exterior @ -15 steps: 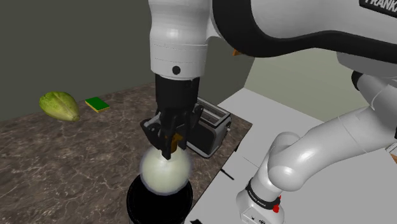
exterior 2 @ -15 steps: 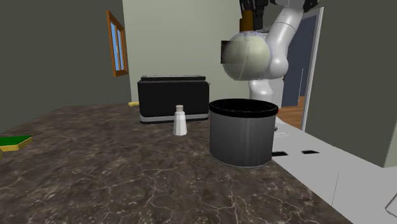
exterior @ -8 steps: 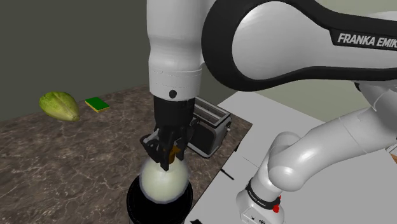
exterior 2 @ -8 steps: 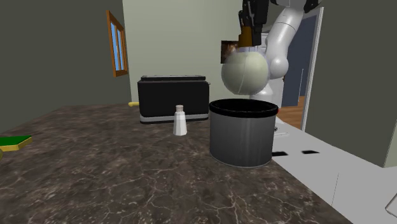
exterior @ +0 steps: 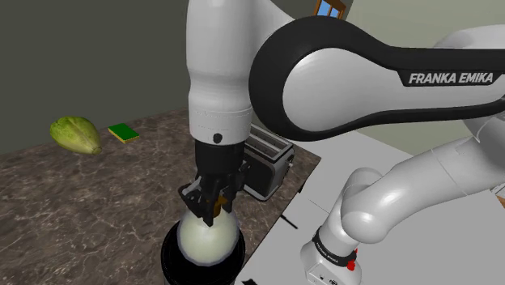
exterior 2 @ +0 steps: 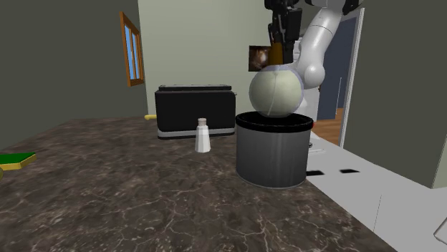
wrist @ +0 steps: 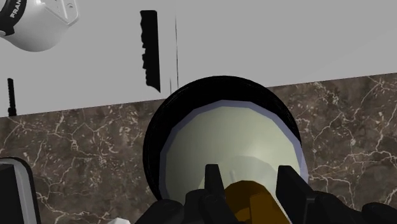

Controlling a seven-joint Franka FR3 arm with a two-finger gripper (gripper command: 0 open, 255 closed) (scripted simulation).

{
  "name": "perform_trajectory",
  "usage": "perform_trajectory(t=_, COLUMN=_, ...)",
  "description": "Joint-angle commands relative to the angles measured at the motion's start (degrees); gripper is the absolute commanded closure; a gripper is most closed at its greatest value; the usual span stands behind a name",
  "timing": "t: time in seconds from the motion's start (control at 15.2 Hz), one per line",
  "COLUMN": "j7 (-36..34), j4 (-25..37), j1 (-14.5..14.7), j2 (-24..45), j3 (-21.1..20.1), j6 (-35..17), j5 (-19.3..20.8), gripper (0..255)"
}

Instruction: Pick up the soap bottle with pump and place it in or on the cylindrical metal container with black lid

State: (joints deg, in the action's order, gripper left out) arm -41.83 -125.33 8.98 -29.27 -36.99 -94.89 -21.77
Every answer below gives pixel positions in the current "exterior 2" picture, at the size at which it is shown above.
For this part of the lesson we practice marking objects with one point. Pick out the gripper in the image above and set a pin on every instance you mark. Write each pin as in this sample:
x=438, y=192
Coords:
x=289, y=19

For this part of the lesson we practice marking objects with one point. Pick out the round pale flask brown neck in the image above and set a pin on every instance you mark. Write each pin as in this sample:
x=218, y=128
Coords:
x=276, y=92

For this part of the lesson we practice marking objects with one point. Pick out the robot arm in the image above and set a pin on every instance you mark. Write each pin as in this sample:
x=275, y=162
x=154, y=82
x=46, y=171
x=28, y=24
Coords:
x=316, y=42

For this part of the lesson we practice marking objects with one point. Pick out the white framed door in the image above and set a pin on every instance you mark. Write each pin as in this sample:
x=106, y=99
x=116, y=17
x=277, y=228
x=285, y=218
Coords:
x=340, y=76

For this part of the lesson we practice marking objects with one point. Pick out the black toaster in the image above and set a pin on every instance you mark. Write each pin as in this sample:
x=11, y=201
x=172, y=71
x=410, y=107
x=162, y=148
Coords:
x=193, y=110

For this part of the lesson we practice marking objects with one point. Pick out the grey pot black rim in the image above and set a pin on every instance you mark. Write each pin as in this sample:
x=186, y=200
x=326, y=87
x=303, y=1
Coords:
x=272, y=157

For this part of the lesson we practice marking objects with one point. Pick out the white salt shaker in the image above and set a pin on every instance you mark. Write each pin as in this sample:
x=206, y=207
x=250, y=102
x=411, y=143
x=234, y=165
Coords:
x=202, y=138

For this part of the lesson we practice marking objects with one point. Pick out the wooden framed window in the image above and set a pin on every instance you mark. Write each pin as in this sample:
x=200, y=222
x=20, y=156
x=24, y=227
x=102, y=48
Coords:
x=132, y=52

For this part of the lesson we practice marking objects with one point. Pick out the yellow object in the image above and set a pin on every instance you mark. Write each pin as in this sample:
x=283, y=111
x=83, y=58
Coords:
x=150, y=117

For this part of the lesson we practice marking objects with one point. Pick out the green and yellow sponge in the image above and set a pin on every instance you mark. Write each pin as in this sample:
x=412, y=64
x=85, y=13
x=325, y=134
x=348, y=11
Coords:
x=17, y=160

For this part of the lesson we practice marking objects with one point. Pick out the dark wall picture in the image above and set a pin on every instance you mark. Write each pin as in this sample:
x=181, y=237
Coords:
x=257, y=58

